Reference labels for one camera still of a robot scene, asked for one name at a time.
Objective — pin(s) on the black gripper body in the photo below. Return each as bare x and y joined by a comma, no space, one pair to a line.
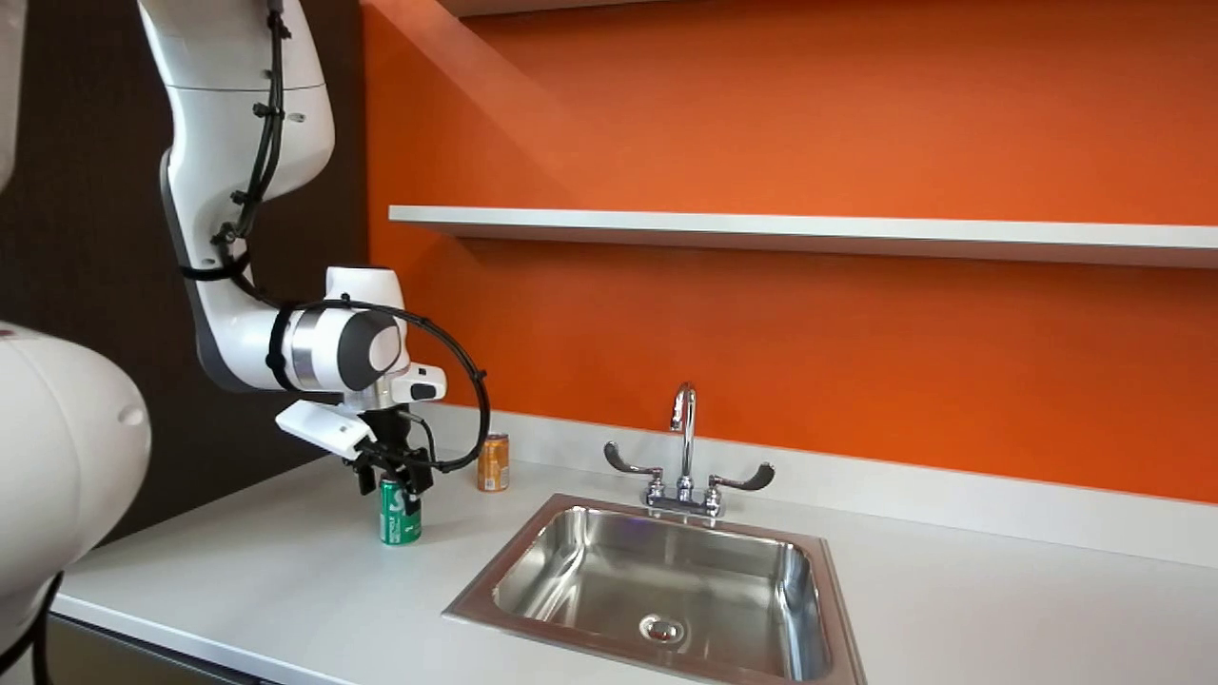
399,448

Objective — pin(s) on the green soda can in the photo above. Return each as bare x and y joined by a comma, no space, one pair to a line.
403,516

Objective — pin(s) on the orange soda can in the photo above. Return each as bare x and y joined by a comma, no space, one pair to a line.
493,461

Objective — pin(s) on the stainless steel sink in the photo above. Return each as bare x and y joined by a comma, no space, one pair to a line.
659,596

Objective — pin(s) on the dark wood cabinet panel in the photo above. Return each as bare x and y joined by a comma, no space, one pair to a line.
91,192

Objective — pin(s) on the white backsplash strip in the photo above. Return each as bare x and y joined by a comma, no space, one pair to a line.
890,489

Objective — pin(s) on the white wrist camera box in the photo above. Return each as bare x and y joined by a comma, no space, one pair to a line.
325,428

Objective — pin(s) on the long white wall shelf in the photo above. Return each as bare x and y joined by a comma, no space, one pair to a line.
811,234

